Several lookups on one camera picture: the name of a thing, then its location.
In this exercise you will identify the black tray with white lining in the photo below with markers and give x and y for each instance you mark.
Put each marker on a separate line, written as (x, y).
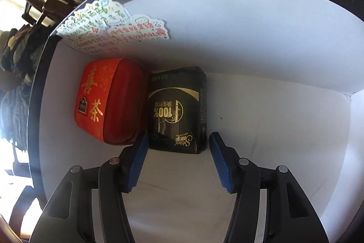
(227, 32)

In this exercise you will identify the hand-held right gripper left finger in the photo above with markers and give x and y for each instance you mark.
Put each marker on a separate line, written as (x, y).
(138, 163)

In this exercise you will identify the green lettered paper sticker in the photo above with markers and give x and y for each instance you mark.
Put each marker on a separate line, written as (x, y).
(93, 16)

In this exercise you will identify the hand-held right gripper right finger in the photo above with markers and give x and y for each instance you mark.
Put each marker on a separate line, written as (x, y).
(220, 163)

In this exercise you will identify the red lettered paper sticker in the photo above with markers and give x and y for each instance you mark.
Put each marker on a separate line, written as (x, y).
(142, 31)

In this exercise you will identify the red tea box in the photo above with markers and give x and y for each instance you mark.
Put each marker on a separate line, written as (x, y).
(93, 95)

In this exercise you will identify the pile of dark clothes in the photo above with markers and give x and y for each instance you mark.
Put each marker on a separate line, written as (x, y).
(17, 60)

